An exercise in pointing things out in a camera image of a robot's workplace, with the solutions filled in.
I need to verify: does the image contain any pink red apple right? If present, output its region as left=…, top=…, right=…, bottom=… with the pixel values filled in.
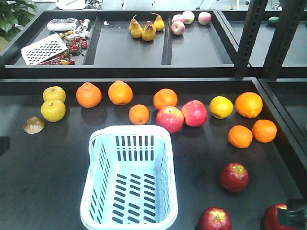
left=181, top=100, right=207, bottom=127

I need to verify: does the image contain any green potted plant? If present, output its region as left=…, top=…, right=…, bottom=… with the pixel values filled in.
left=0, top=0, right=37, bottom=42

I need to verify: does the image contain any small orange left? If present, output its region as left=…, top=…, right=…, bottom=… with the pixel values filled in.
left=228, top=125, right=253, bottom=149

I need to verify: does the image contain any yellow orange citrus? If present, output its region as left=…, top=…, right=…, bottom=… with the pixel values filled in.
left=210, top=96, right=233, bottom=119

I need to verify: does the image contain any light blue plastic basket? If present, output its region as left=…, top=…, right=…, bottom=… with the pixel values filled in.
left=80, top=125, right=178, bottom=230

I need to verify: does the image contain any pink red apple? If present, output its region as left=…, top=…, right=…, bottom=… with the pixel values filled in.
left=156, top=106, right=184, bottom=134
left=181, top=100, right=207, bottom=127

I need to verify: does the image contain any yellow apple upper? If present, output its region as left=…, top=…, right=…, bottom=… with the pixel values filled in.
left=42, top=86, right=66, bottom=103

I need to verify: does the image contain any yellow apple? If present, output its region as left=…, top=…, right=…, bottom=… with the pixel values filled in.
left=42, top=86, right=66, bottom=103
left=41, top=99, right=66, bottom=122

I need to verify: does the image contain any black wood display stand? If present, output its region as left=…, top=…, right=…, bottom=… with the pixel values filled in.
left=0, top=11, right=307, bottom=230

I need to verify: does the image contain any small orange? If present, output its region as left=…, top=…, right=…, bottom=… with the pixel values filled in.
left=228, top=125, right=253, bottom=149
left=252, top=119, right=277, bottom=143

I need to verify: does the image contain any large navel orange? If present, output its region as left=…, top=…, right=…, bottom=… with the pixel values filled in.
left=235, top=92, right=263, bottom=119

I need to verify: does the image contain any small orange right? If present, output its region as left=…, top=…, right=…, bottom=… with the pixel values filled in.
left=252, top=119, right=277, bottom=143

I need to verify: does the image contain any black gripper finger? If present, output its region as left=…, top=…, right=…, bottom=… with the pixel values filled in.
left=277, top=198, right=307, bottom=228

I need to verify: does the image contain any large orange back left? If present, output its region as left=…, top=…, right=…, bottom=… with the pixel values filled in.
left=153, top=88, right=178, bottom=110

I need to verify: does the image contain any white perforated grater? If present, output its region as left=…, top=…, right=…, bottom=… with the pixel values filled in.
left=21, top=34, right=67, bottom=65

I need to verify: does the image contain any pink red apple left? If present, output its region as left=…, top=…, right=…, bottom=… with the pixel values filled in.
left=156, top=106, right=184, bottom=134

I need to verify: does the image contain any yellow apple lower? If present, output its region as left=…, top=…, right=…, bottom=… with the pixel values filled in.
left=41, top=99, right=66, bottom=122

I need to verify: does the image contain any dark red apple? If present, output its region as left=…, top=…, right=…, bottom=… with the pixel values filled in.
left=219, top=163, right=249, bottom=193
left=264, top=203, right=296, bottom=230
left=198, top=207, right=232, bottom=230

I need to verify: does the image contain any brown bread bun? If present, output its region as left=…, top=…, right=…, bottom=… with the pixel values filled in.
left=23, top=116, right=47, bottom=134

